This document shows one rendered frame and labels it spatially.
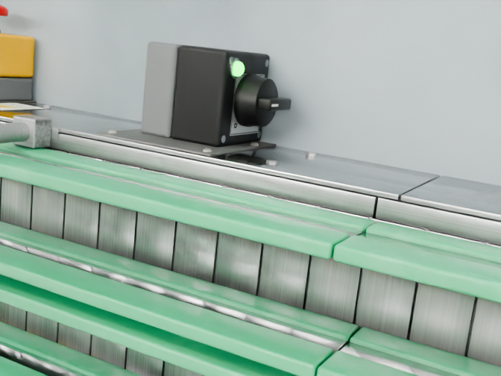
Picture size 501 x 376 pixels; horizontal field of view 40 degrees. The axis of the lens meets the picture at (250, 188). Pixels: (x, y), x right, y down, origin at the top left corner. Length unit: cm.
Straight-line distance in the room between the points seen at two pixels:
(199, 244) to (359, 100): 19
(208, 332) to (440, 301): 15
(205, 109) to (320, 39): 12
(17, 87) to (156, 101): 23
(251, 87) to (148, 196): 16
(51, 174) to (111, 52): 26
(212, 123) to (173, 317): 18
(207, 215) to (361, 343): 13
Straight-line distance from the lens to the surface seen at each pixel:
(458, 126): 58
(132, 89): 72
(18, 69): 78
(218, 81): 56
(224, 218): 42
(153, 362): 59
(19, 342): 64
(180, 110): 58
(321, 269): 49
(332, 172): 51
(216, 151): 54
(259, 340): 44
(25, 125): 60
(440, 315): 47
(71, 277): 52
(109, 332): 49
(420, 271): 38
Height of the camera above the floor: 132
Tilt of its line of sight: 61 degrees down
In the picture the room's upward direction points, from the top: 105 degrees counter-clockwise
